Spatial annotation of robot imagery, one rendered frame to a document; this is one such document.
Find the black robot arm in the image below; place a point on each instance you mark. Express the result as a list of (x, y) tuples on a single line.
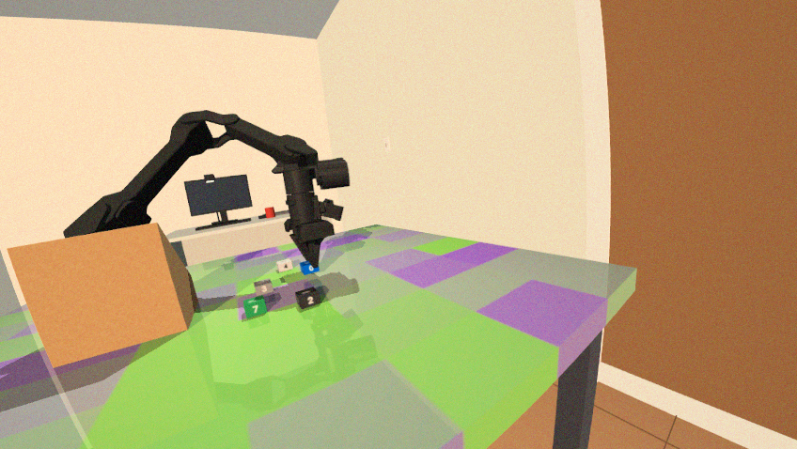
[(190, 136)]

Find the blue block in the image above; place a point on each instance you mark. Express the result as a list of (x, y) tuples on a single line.
[(307, 268)]

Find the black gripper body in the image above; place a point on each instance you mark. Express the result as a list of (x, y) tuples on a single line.
[(302, 221)]

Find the green block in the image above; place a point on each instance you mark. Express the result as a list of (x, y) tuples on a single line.
[(255, 306)]

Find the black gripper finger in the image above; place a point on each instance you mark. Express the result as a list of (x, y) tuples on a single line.
[(294, 237), (312, 250)]

